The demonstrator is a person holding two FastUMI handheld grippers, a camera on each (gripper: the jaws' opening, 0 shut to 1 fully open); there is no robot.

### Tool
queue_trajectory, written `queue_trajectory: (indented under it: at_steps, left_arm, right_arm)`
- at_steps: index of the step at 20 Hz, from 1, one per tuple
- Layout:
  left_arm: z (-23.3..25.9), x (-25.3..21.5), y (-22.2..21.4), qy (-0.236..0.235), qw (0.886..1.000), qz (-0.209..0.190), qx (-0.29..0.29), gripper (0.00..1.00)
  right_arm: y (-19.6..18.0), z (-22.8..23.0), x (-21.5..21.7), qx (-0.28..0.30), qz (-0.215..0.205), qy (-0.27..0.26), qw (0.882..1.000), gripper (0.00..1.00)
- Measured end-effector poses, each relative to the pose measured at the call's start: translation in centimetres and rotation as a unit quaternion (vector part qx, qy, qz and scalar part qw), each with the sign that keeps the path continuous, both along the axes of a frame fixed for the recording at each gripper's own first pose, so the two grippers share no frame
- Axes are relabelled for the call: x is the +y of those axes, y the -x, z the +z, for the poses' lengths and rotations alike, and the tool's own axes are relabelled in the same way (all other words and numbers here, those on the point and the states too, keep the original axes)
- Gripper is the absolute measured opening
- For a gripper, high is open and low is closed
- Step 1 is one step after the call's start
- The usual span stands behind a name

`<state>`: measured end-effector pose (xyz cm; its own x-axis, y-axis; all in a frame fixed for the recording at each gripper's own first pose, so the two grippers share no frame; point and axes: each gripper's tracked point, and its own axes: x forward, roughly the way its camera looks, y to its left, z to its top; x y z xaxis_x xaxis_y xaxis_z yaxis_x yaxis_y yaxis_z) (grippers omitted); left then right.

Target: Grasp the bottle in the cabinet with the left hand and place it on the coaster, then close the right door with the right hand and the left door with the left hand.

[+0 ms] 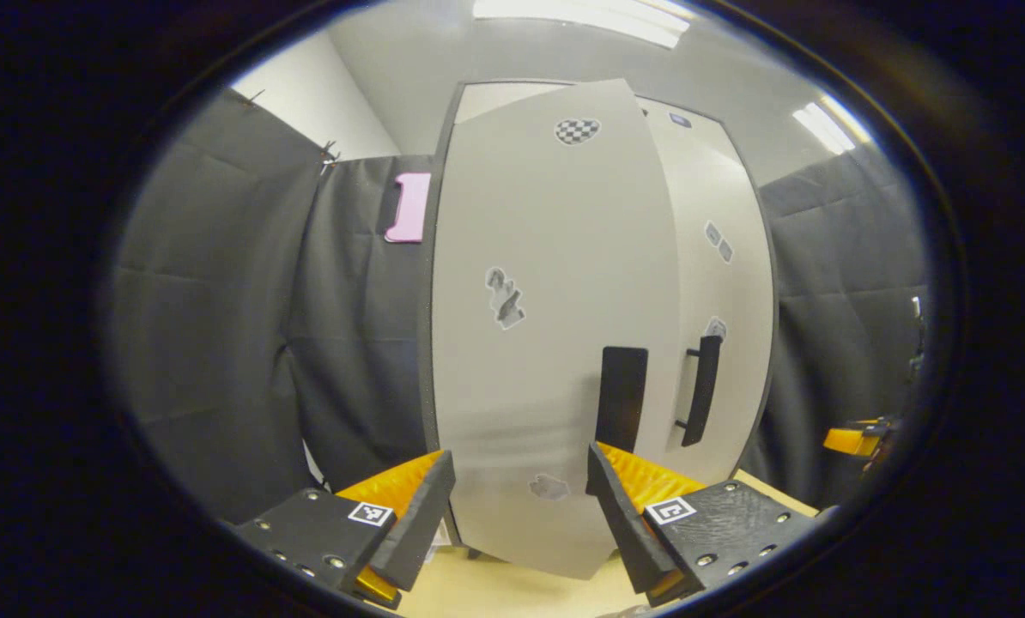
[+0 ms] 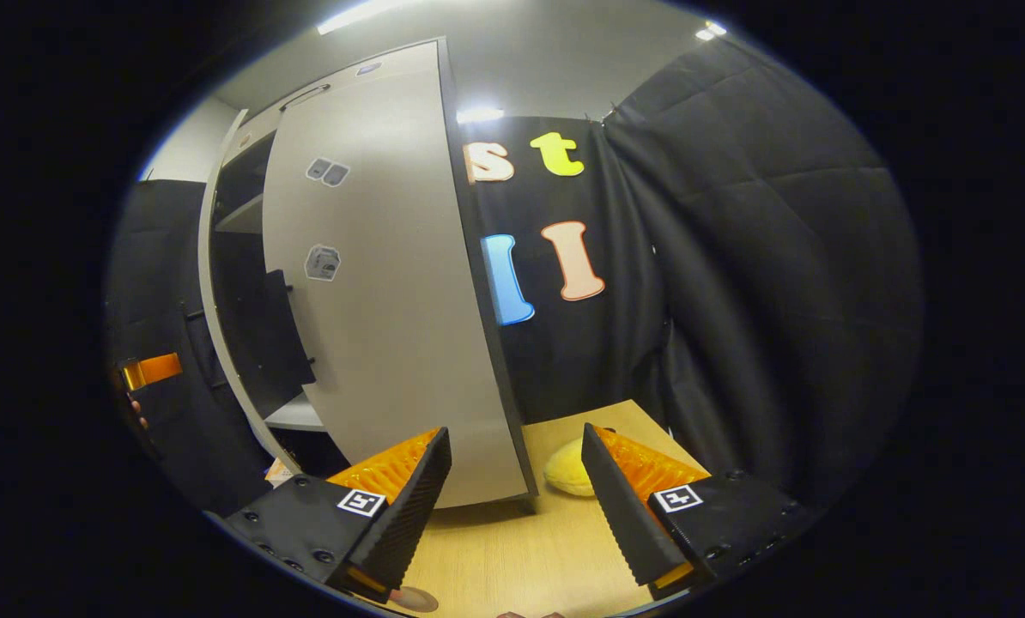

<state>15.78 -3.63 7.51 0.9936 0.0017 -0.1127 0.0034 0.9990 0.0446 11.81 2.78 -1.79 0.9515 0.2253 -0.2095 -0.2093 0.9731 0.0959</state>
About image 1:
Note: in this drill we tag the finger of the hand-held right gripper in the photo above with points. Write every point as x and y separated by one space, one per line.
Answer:
852 440

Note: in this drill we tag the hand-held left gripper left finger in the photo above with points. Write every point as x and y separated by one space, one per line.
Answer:
411 524

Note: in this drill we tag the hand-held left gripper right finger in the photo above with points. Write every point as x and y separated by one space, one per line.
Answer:
627 524

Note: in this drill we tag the white cabinet door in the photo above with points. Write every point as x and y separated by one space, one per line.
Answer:
736 283
547 386

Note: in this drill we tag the white cabinet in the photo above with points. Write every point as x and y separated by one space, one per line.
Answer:
487 101

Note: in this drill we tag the black backdrop cloth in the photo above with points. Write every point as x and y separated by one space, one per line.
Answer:
221 343

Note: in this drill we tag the small ceiling light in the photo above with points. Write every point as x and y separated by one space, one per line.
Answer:
830 127

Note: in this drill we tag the long ceiling light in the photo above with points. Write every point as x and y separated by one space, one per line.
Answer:
585 15

